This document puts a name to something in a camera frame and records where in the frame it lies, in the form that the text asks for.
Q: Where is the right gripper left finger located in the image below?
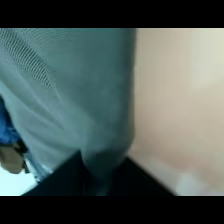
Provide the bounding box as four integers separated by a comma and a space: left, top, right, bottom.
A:
22, 150, 96, 197

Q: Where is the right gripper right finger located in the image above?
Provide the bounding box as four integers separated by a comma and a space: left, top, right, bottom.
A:
108, 155, 177, 197

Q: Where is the brown T-shirt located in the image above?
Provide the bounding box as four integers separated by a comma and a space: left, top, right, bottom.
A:
0, 28, 138, 197

